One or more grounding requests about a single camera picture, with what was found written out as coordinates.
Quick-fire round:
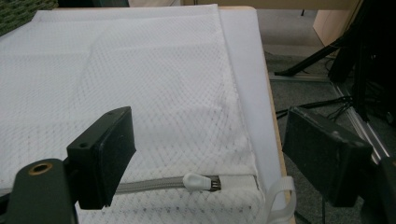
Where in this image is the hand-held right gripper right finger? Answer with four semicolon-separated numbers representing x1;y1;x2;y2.
281;105;374;208

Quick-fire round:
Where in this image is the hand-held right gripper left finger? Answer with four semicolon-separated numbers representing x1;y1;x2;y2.
66;105;137;210

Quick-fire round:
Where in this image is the white mesh laundry bag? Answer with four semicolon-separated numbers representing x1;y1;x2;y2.
0;4;297;224

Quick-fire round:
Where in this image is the green woven basket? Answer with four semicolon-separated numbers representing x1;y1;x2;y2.
0;0;59;37

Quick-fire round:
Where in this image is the black metal stand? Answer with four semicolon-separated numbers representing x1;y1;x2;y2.
274;0;396;125

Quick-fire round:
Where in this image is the light wooden furniture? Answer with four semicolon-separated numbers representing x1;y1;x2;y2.
129;0;364;47

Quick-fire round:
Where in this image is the metal floor rail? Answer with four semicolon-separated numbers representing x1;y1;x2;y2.
332;83;390;164

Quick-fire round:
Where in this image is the black floor cable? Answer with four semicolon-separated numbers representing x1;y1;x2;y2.
275;95;356;121

